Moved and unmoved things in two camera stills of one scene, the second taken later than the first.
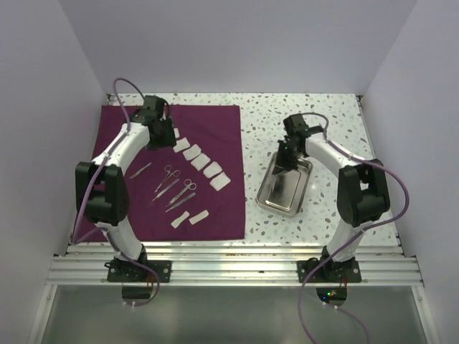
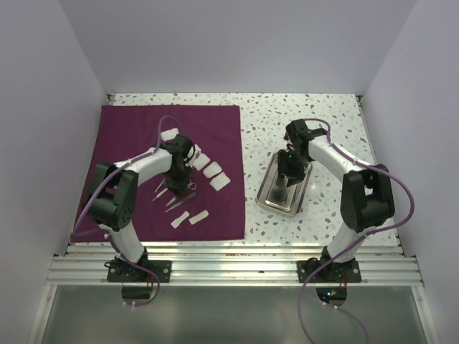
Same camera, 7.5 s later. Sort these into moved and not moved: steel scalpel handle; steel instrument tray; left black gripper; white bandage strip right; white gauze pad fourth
Moved: left black gripper; steel scalpel handle
Not moved: steel instrument tray; white gauze pad fourth; white bandage strip right
